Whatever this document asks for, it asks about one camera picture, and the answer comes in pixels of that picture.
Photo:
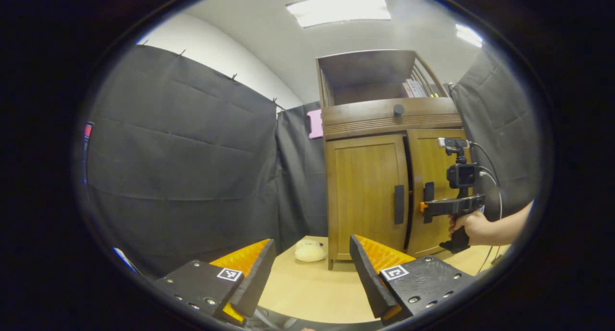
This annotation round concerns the wooden double-door shoe cabinet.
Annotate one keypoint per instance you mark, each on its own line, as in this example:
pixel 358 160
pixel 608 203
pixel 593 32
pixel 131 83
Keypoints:
pixel 370 71

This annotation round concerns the wooden cabinet door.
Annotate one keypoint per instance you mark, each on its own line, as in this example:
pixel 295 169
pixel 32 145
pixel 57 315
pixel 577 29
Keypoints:
pixel 427 158
pixel 365 196

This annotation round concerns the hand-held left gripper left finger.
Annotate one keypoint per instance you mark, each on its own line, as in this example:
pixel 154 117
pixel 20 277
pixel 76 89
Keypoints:
pixel 257 283

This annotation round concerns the white spine book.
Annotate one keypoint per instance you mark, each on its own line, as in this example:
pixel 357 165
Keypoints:
pixel 412 88

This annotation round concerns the red blue pole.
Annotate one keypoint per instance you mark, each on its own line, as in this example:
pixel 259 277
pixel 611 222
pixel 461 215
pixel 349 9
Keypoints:
pixel 87 131

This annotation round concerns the black backdrop cloth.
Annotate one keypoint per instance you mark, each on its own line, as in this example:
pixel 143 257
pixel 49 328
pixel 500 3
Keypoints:
pixel 182 153

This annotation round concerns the tan spine book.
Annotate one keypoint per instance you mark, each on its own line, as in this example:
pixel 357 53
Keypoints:
pixel 406 90

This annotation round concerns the wooden cabinet drawer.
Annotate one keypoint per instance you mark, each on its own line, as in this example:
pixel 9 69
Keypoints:
pixel 355 117

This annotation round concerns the grey spine book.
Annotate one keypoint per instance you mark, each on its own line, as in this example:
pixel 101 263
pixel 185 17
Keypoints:
pixel 421 89

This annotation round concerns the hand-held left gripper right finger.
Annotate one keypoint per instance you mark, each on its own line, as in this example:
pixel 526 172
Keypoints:
pixel 367 283

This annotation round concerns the black round drawer knob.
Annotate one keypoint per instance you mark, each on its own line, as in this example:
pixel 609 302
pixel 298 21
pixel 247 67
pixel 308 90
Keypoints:
pixel 399 110

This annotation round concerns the large rectangular ceiling light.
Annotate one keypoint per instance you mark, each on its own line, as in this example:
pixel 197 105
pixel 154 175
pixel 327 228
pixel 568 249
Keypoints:
pixel 338 11

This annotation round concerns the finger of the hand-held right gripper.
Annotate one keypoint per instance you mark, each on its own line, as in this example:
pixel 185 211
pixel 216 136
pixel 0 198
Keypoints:
pixel 424 207

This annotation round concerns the cream plush toy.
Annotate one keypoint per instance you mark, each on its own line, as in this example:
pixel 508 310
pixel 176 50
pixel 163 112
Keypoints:
pixel 310 251

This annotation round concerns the small black plastic block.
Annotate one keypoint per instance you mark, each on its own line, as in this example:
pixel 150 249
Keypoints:
pixel 496 260

